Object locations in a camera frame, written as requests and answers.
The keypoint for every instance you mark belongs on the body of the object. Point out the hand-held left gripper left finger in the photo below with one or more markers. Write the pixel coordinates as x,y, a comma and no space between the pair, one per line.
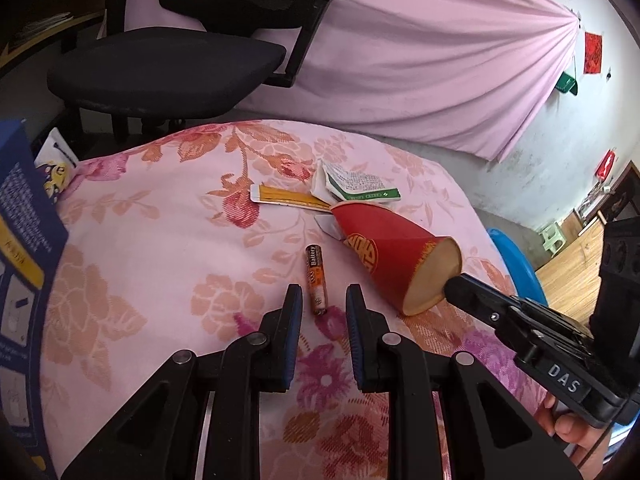
292,340

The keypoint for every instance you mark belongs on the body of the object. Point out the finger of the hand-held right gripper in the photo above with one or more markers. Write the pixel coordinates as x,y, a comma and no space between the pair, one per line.
500,307

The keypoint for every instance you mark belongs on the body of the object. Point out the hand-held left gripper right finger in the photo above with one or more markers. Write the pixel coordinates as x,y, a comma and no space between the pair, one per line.
356,340

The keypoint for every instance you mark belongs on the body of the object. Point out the blue plastic basin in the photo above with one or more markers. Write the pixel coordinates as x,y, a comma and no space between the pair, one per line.
520,265

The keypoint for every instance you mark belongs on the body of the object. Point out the orange battery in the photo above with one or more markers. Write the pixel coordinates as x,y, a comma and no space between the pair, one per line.
316,280

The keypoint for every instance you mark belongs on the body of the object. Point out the red paper cup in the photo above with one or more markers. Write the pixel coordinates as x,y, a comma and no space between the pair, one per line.
390,250

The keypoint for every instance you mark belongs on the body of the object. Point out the yellow white strip packet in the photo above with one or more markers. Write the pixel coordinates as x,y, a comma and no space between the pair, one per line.
285,195

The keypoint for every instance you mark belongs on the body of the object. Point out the white green label packet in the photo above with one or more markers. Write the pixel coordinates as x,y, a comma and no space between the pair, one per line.
350,182

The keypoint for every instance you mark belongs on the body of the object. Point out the person's right hand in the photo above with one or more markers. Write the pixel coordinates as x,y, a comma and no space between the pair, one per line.
575,432

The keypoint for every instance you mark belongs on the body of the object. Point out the wooden cabinet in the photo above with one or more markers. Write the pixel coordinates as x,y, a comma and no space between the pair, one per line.
565,275

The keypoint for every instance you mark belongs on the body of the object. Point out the green plastic stool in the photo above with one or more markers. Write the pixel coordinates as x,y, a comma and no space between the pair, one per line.
551,237

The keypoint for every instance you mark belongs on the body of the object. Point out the pink floral blanket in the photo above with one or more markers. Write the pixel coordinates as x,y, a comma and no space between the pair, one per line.
175,260

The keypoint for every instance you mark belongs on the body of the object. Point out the red hanging ornament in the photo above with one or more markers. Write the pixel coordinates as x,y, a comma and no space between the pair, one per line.
606,163

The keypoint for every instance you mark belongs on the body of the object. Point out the pink hanging cloth sheet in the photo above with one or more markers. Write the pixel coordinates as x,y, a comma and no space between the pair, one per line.
425,60

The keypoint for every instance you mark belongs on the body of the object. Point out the blue cardboard box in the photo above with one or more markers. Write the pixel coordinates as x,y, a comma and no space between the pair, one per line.
25,260

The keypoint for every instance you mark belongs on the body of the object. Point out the white cartoon snack bag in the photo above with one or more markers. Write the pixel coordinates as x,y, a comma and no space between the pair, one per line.
55,170

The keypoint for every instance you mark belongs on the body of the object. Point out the black office chair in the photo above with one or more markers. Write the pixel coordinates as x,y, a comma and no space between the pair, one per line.
165,70

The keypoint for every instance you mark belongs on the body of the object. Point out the wooden shelf desk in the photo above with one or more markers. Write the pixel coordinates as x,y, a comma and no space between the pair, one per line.
87,16

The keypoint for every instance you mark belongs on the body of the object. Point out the stack of shelf papers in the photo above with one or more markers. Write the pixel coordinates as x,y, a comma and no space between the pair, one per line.
42,27

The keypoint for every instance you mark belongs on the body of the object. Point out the red paper wall decoration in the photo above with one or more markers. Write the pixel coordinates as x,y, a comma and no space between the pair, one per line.
593,52

